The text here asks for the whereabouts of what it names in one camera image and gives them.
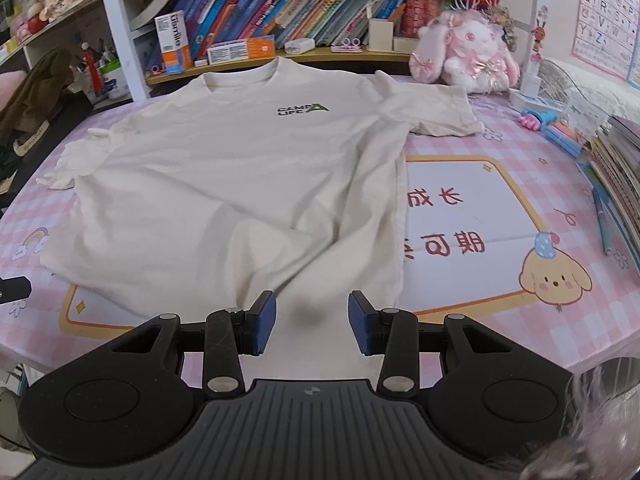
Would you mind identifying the white mesh basket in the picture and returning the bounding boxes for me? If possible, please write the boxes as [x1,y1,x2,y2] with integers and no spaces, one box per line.
[540,57,640,117]

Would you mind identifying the pink plush bunny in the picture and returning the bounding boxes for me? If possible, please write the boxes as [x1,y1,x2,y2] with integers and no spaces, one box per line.
[409,7,522,95]

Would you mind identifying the cartoon wall sticker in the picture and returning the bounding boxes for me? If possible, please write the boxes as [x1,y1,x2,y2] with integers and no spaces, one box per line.
[531,5,550,65]

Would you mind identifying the white plastic container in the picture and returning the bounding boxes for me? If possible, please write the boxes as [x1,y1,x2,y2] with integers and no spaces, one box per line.
[99,62,134,102]

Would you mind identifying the fluffy pale fur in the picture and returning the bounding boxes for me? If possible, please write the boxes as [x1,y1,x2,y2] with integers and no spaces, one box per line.
[515,357,640,480]

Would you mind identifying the alphabet wall poster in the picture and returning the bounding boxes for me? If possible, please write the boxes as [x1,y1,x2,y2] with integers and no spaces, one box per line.
[571,0,640,82]

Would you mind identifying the cream t-shirt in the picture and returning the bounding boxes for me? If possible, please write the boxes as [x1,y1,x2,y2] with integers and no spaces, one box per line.
[36,56,485,316]

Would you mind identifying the beige pen holder box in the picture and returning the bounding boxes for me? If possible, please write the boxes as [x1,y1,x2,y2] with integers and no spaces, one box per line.
[368,17,396,52]

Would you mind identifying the pink hand-shaped toy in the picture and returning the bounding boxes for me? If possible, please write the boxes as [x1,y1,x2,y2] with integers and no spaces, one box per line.
[517,107,559,132]

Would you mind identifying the row of colourful books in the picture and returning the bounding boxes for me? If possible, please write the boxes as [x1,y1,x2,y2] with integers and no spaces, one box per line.
[172,0,418,61]

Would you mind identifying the pink checked table mat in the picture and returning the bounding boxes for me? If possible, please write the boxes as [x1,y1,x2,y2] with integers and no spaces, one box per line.
[0,72,640,386]

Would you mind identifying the white wooden bookshelf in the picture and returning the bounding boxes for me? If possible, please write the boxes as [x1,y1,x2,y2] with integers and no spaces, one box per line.
[0,0,543,111]

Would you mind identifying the orange white box blue end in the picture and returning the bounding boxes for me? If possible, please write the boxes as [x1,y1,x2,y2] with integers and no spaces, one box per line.
[154,10,194,75]

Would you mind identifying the olive jacket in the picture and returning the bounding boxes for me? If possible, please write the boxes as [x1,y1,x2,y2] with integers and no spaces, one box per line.
[0,47,94,161]

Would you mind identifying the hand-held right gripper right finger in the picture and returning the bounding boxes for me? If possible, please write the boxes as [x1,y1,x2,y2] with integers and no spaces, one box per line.
[347,290,526,396]

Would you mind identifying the blue pen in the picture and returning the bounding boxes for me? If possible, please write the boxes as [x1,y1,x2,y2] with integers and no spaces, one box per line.
[592,185,614,256]

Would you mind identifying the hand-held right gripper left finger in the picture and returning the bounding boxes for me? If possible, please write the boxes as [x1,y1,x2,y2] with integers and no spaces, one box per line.
[107,290,278,396]

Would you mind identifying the pack of coloured markers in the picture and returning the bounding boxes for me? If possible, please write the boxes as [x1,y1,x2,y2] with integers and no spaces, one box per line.
[542,120,597,159]

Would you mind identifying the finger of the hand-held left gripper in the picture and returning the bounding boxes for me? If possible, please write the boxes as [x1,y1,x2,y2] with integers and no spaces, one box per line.
[0,277,32,304]

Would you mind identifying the stack of books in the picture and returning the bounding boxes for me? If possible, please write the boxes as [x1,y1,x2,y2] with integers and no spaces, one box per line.
[580,114,640,273]

